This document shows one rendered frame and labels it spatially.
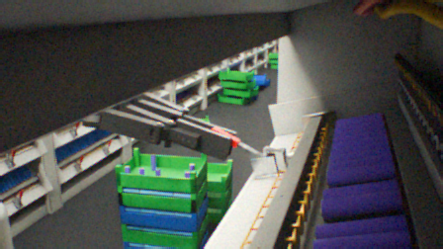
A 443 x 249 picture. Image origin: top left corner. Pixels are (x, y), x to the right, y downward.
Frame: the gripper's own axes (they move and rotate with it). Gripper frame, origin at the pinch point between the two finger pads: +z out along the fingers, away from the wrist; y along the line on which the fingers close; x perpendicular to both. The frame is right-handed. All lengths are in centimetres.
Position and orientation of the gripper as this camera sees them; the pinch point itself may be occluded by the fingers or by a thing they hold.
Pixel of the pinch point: (204, 137)
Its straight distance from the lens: 48.2
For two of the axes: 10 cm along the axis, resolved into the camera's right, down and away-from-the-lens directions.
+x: 2.3, -9.1, -3.5
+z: 9.2, 3.2, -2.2
